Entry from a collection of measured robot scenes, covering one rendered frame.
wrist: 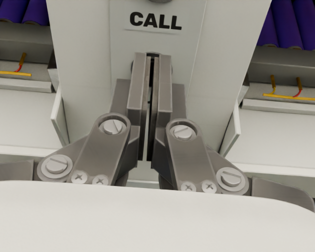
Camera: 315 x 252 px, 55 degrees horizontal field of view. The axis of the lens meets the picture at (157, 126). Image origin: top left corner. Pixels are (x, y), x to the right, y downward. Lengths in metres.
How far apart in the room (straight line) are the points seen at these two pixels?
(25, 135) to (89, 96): 0.07
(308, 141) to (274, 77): 0.05
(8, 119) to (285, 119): 0.20
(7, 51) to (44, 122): 0.06
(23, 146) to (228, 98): 0.14
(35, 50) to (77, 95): 0.08
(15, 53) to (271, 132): 0.20
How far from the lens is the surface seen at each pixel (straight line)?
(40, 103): 0.23
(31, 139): 0.22
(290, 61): 0.25
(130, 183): 0.22
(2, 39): 0.25
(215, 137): 0.19
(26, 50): 0.25
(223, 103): 0.17
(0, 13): 0.27
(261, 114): 0.24
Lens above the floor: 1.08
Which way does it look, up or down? 44 degrees down
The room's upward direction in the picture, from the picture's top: 7 degrees clockwise
